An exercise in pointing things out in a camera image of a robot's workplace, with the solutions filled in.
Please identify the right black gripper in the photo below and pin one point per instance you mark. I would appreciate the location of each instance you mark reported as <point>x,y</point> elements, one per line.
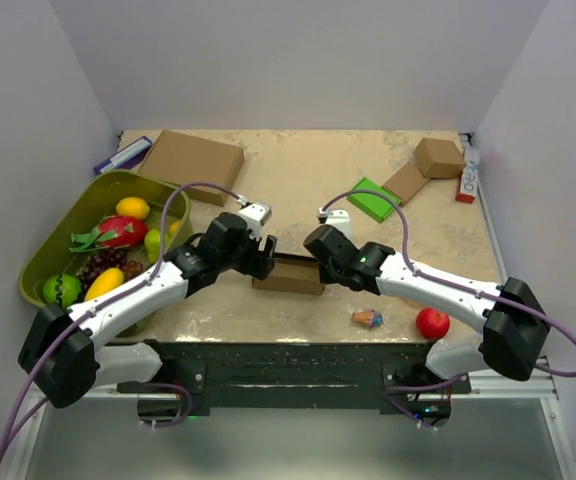
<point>326,277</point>

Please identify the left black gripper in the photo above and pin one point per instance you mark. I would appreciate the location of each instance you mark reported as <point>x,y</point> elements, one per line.
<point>258,266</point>

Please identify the brown cardboard box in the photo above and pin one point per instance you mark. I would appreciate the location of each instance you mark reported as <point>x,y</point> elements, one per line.
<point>292,274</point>

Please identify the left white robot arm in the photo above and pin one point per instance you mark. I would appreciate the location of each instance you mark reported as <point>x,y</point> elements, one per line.
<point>67,350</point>

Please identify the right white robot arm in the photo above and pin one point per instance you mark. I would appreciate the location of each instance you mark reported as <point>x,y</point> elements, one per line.
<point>507,335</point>

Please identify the green flat box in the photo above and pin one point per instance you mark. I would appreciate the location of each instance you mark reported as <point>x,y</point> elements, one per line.
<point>376,207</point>

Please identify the flat small cardboard box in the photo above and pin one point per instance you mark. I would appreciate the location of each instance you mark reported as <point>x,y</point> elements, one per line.
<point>405,183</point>

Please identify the large flat cardboard box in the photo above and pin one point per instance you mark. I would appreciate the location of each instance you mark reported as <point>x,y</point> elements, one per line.
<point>179,159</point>

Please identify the small cardboard cube box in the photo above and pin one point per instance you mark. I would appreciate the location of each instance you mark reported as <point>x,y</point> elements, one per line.
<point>439,159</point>

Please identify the red white box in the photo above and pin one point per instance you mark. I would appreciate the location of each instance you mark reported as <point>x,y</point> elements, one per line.
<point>467,187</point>

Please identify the purple white box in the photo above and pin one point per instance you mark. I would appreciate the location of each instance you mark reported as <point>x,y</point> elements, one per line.
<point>126,158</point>

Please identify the small colourful toy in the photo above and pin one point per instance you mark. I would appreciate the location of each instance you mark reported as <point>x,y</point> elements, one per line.
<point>369,319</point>

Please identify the small orange fruit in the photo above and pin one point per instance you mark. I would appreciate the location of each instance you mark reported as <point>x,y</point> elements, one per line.
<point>174,227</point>

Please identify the red apple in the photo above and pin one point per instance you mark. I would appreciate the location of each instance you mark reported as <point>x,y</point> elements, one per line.
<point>432,324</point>

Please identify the green pear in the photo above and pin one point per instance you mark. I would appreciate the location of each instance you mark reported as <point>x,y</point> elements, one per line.
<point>152,242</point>

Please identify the yellow lemon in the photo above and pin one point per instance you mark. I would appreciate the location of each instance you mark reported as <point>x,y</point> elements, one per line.
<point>133,207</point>

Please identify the dark purple grapes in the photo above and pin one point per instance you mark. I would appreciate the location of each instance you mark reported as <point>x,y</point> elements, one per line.
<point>96,264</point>

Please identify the red dragon fruit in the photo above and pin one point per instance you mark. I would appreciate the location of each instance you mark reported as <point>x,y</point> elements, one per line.
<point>113,232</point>

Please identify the yellow mango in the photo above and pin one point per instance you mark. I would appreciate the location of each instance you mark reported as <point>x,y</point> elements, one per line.
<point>107,281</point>

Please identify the green round fruit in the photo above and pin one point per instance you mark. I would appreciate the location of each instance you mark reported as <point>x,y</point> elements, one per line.
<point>63,289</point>

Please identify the olive green plastic bin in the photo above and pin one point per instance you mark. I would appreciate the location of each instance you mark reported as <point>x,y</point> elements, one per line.
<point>97,202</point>

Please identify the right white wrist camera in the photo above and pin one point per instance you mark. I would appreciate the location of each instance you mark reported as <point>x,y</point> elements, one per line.
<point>337,218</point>

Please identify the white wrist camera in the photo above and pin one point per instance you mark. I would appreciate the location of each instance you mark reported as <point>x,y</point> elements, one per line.
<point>256,216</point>
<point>337,218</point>

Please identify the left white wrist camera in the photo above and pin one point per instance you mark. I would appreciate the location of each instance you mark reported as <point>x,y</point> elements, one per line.
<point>256,216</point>

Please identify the black base frame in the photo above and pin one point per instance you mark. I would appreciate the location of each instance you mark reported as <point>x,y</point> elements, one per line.
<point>390,378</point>

